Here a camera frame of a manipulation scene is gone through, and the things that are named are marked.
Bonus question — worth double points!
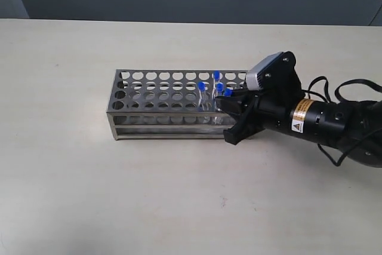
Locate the black cable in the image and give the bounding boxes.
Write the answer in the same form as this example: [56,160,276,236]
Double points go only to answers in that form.
[307,76,382,167]

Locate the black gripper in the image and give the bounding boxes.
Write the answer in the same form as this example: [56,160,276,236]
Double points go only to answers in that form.
[215,51,302,145]

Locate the stainless steel test tube rack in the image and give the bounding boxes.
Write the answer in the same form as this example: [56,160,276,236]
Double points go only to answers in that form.
[106,69,235,140]

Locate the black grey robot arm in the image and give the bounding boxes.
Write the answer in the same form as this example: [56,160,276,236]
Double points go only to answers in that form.
[215,51,381,168]

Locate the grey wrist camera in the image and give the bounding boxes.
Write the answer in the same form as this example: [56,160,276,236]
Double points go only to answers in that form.
[245,52,283,91]

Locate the blue capped test tube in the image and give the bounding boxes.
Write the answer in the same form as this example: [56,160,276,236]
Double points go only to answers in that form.
[213,88,233,125]
[198,81,209,112]
[215,82,224,97]
[211,70,220,99]

